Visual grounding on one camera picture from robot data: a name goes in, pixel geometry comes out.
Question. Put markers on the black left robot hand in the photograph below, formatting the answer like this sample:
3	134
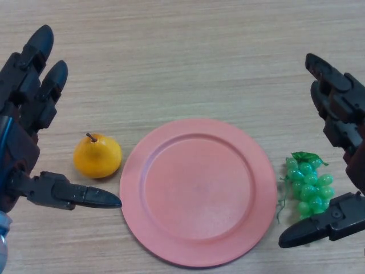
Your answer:
20	148

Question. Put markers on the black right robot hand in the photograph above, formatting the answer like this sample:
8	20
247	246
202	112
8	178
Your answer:
345	105

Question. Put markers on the yellow pear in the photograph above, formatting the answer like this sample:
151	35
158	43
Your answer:
97	160

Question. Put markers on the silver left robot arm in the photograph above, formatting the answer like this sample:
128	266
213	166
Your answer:
3	228

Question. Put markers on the pink round plate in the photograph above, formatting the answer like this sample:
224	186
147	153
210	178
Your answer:
199	194

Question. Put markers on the green grape bunch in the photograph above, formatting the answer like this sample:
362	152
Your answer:
309	191

